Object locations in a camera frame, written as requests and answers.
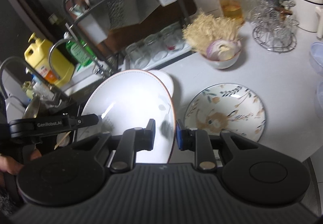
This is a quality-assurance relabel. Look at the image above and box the large white plate brown rim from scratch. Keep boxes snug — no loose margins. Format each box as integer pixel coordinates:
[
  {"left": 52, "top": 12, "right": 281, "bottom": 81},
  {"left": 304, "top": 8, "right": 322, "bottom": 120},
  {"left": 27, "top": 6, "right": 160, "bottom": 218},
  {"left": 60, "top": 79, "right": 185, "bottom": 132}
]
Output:
[{"left": 77, "top": 70, "right": 176, "bottom": 163}]

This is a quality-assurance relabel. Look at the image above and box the pale blue plastic bowl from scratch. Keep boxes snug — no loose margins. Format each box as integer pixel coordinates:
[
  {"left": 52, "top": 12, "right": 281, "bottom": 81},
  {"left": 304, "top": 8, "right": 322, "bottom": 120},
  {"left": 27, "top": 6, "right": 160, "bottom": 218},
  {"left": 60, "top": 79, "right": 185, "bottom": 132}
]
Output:
[
  {"left": 309, "top": 42, "right": 323, "bottom": 75},
  {"left": 314, "top": 82, "right": 323, "bottom": 120}
]

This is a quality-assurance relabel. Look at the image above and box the chrome kitchen faucet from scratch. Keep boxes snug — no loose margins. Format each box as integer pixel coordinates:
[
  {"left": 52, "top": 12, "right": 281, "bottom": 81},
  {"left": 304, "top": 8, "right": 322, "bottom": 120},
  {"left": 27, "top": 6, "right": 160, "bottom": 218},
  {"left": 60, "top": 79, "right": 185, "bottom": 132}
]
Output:
[{"left": 0, "top": 37, "right": 107, "bottom": 103}]

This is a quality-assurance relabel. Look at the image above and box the person's left hand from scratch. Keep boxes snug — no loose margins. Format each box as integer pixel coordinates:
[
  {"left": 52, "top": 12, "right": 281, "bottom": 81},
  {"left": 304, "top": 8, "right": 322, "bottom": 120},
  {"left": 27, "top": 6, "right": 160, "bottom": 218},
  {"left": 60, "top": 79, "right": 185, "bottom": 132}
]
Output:
[{"left": 0, "top": 149, "right": 42, "bottom": 175}]

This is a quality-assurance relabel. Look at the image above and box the floral rabbit pattern plate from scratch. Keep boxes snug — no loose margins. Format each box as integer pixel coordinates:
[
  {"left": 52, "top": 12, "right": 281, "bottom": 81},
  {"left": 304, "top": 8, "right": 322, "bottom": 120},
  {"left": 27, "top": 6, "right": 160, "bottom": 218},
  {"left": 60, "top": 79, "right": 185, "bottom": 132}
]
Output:
[{"left": 184, "top": 83, "right": 266, "bottom": 142}]

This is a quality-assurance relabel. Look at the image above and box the yellow detergent bottle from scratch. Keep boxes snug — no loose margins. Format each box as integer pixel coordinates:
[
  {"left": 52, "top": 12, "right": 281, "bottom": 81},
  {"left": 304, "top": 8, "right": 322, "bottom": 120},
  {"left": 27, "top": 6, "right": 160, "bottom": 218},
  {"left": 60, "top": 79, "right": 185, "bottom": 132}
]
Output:
[{"left": 24, "top": 33, "right": 74, "bottom": 88}]

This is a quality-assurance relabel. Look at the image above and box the green dish soap bottle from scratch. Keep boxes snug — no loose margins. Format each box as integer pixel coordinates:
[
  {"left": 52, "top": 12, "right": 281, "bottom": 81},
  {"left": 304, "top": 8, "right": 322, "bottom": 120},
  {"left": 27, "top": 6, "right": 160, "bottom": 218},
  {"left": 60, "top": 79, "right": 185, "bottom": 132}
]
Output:
[{"left": 66, "top": 41, "right": 92, "bottom": 67}]

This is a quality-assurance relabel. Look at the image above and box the bowl of enoki and onion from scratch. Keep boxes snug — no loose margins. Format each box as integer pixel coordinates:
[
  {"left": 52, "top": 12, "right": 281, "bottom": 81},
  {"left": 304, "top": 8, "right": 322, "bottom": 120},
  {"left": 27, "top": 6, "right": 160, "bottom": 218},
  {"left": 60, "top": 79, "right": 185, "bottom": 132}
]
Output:
[{"left": 182, "top": 11, "right": 242, "bottom": 70}]

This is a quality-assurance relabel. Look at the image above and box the black knife rack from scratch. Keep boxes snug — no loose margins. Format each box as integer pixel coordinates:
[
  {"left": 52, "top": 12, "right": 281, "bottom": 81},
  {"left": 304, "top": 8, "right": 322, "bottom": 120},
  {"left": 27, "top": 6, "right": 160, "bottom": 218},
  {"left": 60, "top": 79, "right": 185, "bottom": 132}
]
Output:
[{"left": 62, "top": 0, "right": 197, "bottom": 62}]

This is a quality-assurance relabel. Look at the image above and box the red lid pickle jar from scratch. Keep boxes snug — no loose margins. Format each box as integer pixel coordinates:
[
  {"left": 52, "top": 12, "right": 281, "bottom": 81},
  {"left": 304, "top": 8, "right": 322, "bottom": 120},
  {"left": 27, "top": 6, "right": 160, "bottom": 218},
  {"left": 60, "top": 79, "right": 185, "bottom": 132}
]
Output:
[{"left": 217, "top": 0, "right": 245, "bottom": 25}]

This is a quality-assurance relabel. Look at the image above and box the white electric cooking pot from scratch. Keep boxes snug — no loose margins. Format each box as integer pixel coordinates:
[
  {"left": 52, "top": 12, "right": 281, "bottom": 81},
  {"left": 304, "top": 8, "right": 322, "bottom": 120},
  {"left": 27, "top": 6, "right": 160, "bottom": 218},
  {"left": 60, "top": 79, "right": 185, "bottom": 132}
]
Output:
[{"left": 292, "top": 0, "right": 322, "bottom": 40}]

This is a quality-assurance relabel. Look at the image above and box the wire glass cup rack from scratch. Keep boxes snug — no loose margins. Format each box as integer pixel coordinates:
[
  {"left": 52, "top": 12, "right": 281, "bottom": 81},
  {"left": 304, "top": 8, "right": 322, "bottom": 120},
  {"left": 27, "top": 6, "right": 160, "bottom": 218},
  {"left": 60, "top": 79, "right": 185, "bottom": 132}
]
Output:
[{"left": 250, "top": 0, "right": 299, "bottom": 54}]

